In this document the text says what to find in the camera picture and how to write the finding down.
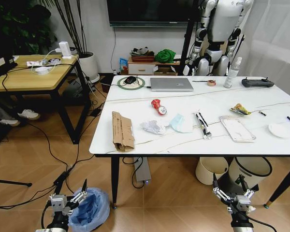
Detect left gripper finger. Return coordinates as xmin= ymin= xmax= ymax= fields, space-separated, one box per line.
xmin=47 ymin=185 xmax=60 ymax=202
xmin=70 ymin=178 xmax=88 ymax=204

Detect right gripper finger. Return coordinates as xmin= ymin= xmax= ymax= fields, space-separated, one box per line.
xmin=240 ymin=175 xmax=255 ymax=200
xmin=212 ymin=173 xmax=230 ymax=202

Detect white bin with black rim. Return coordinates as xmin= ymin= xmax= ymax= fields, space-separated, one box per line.
xmin=228 ymin=157 xmax=273 ymax=195

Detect trash bin with blue bag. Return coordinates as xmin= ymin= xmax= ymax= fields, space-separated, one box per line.
xmin=67 ymin=187 xmax=111 ymax=232

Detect cream waste bin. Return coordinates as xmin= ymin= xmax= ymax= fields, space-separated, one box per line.
xmin=195 ymin=157 xmax=229 ymax=186

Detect black table leg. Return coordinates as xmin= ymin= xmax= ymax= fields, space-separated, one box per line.
xmin=110 ymin=156 xmax=120 ymax=210
xmin=263 ymin=165 xmax=290 ymax=209

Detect black tripod leg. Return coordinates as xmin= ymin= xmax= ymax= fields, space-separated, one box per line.
xmin=0 ymin=178 xmax=33 ymax=188

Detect clear flat plastic packaging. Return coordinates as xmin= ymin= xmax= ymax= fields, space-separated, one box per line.
xmin=218 ymin=115 xmax=257 ymax=144

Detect grey power strip box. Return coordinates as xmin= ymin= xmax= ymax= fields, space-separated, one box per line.
xmin=133 ymin=156 xmax=152 ymax=187

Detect clear blister pack with black insert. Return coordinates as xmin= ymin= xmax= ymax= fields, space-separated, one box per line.
xmin=195 ymin=109 xmax=213 ymax=141

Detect white round lid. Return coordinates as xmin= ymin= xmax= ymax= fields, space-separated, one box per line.
xmin=268 ymin=123 xmax=290 ymax=139

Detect brown cardboard piece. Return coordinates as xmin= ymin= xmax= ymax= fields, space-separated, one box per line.
xmin=111 ymin=111 xmax=136 ymax=153

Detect blue face mask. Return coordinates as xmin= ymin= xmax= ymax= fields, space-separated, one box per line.
xmin=168 ymin=113 xmax=194 ymax=134

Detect yellow snack wrapper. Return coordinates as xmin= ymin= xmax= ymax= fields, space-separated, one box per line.
xmin=230 ymin=103 xmax=252 ymax=116

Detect person's white shoe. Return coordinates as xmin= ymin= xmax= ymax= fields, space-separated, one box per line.
xmin=17 ymin=109 xmax=42 ymax=121
xmin=0 ymin=118 xmax=21 ymax=127

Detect crumpled white paper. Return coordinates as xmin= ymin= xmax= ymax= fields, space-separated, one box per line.
xmin=140 ymin=119 xmax=170 ymax=135

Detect crushed red can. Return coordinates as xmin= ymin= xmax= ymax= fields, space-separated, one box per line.
xmin=150 ymin=99 xmax=168 ymax=116

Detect dark grey remote controller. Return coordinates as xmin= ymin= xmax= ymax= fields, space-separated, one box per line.
xmin=241 ymin=77 xmax=275 ymax=88

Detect wooden side table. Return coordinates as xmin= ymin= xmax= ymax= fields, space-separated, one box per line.
xmin=0 ymin=54 xmax=93 ymax=145

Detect clear plastic water bottle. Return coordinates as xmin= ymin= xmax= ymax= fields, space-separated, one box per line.
xmin=223 ymin=57 xmax=243 ymax=88

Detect silver laptop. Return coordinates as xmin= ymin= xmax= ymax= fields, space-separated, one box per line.
xmin=149 ymin=77 xmax=195 ymax=93

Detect black computer mouse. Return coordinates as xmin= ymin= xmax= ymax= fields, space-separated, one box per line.
xmin=123 ymin=75 xmax=136 ymax=86

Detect white round puck device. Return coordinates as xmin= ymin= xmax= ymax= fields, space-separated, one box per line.
xmin=31 ymin=66 xmax=53 ymax=75

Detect round green mouse pad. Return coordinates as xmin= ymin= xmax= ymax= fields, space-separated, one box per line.
xmin=116 ymin=75 xmax=148 ymax=90

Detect white plant pot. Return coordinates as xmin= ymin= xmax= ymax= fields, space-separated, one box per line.
xmin=78 ymin=51 xmax=101 ymax=82

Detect open cardboard box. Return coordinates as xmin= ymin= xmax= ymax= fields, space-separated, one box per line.
xmin=153 ymin=66 xmax=178 ymax=77

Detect white power strip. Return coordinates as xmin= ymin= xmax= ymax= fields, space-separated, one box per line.
xmin=26 ymin=58 xmax=62 ymax=68

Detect blue snack packet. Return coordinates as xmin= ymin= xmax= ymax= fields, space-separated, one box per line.
xmin=118 ymin=58 xmax=129 ymax=72

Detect low wooden drawer cabinet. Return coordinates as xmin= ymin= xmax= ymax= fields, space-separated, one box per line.
xmin=127 ymin=56 xmax=182 ymax=76

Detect black computer case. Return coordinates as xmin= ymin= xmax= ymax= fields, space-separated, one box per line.
xmin=0 ymin=44 xmax=18 ymax=82

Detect white upright charger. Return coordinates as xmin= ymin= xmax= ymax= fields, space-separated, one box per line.
xmin=58 ymin=41 xmax=72 ymax=60

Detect green cloth bundle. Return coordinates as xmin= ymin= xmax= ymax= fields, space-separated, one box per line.
xmin=154 ymin=48 xmax=177 ymax=64

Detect brown tray with items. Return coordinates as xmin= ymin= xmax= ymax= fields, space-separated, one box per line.
xmin=130 ymin=47 xmax=156 ymax=63

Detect black stand pole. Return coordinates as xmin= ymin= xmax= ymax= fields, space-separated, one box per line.
xmin=178 ymin=0 xmax=202 ymax=76

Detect white humanoid robot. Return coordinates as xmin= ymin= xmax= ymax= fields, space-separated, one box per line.
xmin=183 ymin=0 xmax=255 ymax=77

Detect white sheer curtain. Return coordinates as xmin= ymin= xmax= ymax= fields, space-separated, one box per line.
xmin=241 ymin=0 xmax=290 ymax=82

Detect tall thin-stemmed plant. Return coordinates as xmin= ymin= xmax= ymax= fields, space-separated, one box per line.
xmin=52 ymin=0 xmax=88 ymax=57

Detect large leafy green plant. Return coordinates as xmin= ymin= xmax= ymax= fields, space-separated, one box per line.
xmin=0 ymin=0 xmax=58 ymax=57

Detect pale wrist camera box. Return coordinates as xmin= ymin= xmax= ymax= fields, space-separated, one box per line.
xmin=235 ymin=195 xmax=251 ymax=211
xmin=50 ymin=194 xmax=67 ymax=212

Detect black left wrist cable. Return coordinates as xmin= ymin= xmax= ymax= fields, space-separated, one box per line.
xmin=39 ymin=204 xmax=52 ymax=230

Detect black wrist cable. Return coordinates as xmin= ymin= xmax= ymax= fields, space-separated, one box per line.
xmin=39 ymin=204 xmax=52 ymax=230
xmin=248 ymin=212 xmax=277 ymax=232

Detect black cable adapter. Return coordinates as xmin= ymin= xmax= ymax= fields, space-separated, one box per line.
xmin=53 ymin=165 xmax=73 ymax=187

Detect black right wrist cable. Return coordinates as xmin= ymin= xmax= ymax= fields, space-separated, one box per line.
xmin=248 ymin=212 xmax=277 ymax=232

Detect black wall television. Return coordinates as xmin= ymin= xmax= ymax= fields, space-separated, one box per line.
xmin=106 ymin=0 xmax=202 ymax=28

